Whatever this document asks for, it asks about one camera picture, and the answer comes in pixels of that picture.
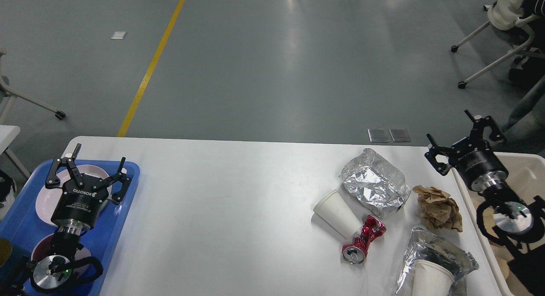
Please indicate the foil large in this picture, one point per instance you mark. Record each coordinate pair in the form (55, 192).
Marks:
(376, 183)

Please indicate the pink plate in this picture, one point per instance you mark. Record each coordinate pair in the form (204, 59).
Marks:
(48, 199)

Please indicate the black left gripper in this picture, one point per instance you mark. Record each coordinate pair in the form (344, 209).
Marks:
(83, 197)

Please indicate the white side table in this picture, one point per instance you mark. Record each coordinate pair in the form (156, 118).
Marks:
(7, 134)

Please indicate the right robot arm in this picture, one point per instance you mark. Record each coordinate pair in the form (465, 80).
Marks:
(496, 210)

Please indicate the blue plastic tray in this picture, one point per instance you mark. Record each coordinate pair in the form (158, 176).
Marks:
(22, 226)

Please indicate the foil small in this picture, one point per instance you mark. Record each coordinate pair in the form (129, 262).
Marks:
(425, 245)

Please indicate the office chair right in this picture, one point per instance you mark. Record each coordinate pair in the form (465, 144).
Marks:
(519, 23)

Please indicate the person in jeans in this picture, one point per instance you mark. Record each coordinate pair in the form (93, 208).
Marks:
(525, 127)

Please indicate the brown paper ball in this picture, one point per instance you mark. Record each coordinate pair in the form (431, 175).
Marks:
(438, 209)

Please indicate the floor outlet plate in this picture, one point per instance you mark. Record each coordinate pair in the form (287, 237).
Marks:
(378, 135)
(400, 135)

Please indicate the crushed red can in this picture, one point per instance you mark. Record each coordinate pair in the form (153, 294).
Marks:
(357, 251)

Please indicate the floor outlet plate right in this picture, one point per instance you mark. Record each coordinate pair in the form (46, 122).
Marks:
(400, 135)

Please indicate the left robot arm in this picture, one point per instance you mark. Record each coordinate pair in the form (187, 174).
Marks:
(59, 236)

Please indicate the pink mug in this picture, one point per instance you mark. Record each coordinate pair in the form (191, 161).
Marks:
(40, 250)

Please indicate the green plate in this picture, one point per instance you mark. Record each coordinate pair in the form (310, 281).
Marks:
(105, 191)

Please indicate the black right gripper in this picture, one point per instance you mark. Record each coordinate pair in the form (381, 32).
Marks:
(481, 166)

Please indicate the floor outlet plate left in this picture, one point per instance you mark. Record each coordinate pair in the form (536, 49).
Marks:
(378, 135)

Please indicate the brown paper bag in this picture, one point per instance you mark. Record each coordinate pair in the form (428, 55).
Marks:
(503, 256)

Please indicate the dark green mug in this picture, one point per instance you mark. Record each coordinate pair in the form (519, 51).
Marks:
(11, 256)

